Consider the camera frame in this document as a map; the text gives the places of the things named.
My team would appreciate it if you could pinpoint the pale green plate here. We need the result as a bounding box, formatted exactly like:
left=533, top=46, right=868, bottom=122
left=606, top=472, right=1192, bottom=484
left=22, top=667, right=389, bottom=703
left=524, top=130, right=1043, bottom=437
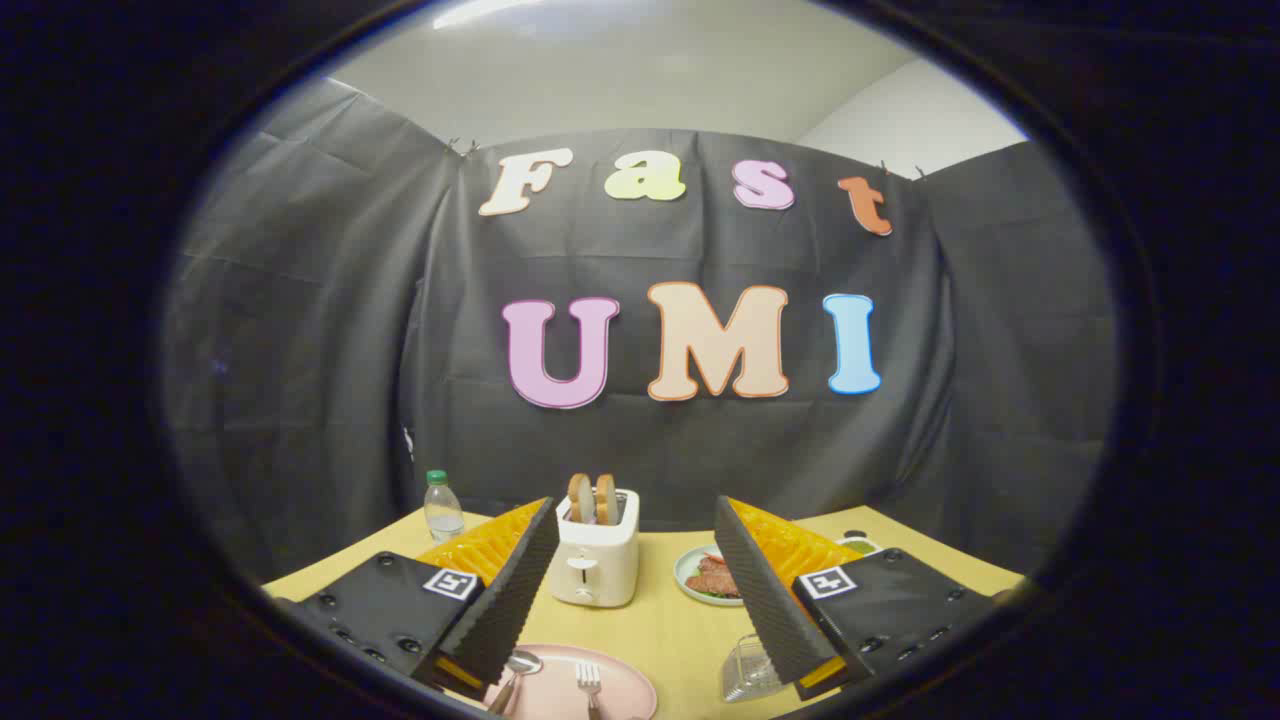
left=673, top=545, right=746, bottom=608

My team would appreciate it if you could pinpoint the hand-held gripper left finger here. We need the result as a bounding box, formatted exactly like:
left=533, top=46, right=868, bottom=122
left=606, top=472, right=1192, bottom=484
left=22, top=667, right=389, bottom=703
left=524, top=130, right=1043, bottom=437
left=270, top=497, right=561, bottom=703

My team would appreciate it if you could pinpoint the metal spoon with wooden handle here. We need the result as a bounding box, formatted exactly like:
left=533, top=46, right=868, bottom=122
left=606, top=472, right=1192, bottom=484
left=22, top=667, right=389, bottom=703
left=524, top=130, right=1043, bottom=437
left=488, top=650, right=544, bottom=715

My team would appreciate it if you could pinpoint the brown meat steak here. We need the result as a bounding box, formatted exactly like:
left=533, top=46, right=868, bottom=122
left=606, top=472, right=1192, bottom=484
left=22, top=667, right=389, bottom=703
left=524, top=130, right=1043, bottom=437
left=685, top=556, right=743, bottom=599

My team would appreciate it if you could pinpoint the pink plate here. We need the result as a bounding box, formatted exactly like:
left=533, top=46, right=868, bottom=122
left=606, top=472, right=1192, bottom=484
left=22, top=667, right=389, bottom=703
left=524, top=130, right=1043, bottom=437
left=485, top=644, right=658, bottom=720

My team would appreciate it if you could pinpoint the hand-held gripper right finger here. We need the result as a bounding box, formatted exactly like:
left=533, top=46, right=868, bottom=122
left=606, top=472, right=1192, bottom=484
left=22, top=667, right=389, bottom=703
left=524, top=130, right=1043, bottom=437
left=714, top=495, right=1013, bottom=703

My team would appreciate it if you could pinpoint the clear plastic water bottle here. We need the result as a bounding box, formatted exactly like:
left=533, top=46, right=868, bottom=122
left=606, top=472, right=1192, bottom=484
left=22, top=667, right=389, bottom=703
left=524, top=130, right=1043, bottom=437
left=424, top=470, right=466, bottom=543

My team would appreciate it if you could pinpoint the white toaster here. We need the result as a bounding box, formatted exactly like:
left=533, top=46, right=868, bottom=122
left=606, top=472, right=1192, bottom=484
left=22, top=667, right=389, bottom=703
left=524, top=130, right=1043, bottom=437
left=549, top=488, right=641, bottom=608

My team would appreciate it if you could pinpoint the metal wire drainer basket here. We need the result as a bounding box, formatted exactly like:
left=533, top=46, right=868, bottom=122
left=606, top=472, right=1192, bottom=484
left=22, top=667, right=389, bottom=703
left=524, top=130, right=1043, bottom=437
left=721, top=634, right=783, bottom=703

